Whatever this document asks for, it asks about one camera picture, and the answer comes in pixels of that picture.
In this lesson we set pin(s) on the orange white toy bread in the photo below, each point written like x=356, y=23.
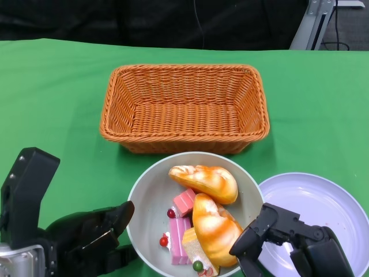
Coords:
x=207, y=181
x=213, y=228

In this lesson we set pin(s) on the long magenta striped cake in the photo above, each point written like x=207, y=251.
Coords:
x=178, y=242

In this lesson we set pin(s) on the salmon pink cube cake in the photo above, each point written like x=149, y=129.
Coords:
x=184, y=200

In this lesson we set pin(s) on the orange wicker basket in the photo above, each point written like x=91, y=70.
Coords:
x=184, y=121

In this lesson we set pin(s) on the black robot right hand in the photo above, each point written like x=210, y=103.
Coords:
x=317, y=251

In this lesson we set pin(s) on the grey metal stand frame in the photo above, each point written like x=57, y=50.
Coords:
x=307, y=29

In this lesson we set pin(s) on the green tablecloth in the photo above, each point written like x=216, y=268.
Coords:
x=43, y=101

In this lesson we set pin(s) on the grey-green bowl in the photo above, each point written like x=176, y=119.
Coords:
x=155, y=190

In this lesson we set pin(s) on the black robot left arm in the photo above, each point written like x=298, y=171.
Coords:
x=20, y=259

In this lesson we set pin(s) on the lavender plate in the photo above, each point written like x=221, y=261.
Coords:
x=317, y=199

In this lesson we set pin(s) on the yellow cake slice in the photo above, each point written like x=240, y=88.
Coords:
x=193, y=248

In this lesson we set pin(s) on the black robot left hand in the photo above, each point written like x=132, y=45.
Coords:
x=80, y=231

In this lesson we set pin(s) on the black backdrop cloth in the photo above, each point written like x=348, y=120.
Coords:
x=86, y=20

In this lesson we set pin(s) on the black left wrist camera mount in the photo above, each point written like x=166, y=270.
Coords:
x=29, y=179

